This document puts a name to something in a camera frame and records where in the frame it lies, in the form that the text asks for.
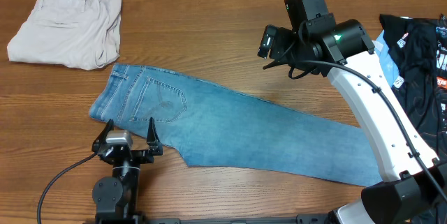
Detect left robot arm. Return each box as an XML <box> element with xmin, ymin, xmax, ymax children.
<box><xmin>91</xmin><ymin>119</ymin><xmax>163</xmax><ymax>223</ymax></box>

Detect light blue garment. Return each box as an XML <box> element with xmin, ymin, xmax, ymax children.
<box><xmin>373</xmin><ymin>31</ymin><xmax>404</xmax><ymax>89</ymax></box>

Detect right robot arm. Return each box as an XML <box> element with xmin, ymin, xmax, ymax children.
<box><xmin>258</xmin><ymin>0</ymin><xmax>446</xmax><ymax>223</ymax></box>

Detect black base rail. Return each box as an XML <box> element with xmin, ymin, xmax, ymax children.
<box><xmin>85</xmin><ymin>214</ymin><xmax>333</xmax><ymax>224</ymax></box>

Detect black printed t-shirt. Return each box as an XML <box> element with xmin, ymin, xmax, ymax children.
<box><xmin>379</xmin><ymin>14</ymin><xmax>446</xmax><ymax>160</ymax></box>

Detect folded beige trousers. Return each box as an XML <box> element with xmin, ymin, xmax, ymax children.
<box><xmin>7</xmin><ymin>0</ymin><xmax>122</xmax><ymax>70</ymax></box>

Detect blue denim jeans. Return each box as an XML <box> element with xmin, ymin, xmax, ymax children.
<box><xmin>89</xmin><ymin>64</ymin><xmax>381</xmax><ymax>186</ymax></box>

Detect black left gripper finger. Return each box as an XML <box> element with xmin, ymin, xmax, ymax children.
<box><xmin>93</xmin><ymin>119</ymin><xmax>114</xmax><ymax>144</ymax></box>
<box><xmin>146</xmin><ymin>117</ymin><xmax>160</xmax><ymax>145</ymax></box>

